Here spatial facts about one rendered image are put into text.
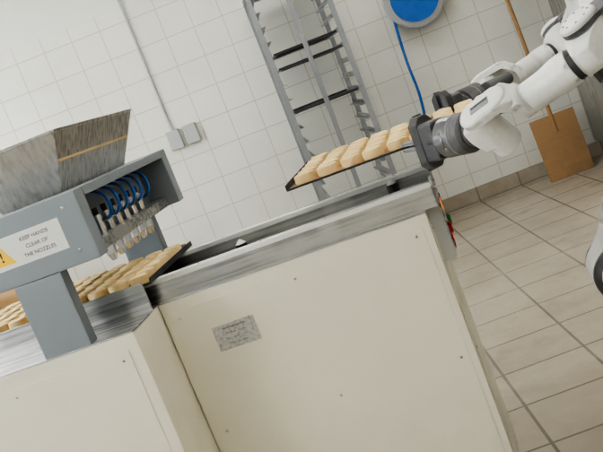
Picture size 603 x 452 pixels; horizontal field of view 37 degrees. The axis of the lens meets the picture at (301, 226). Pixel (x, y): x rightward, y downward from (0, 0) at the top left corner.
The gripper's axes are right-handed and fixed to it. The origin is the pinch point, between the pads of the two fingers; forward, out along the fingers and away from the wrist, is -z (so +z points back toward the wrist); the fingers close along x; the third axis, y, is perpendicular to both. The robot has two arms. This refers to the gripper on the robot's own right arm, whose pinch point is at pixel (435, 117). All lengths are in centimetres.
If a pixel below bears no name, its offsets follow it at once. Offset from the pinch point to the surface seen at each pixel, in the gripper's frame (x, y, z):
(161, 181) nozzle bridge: 9, -64, -50
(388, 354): -46, 7, -47
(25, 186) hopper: 22, -33, -98
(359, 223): -13.5, 9.0, -42.7
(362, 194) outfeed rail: -11.5, -12.0, -22.8
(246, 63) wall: 44, -337, 174
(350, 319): -35, 3, -51
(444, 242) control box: -25.2, 18.1, -28.0
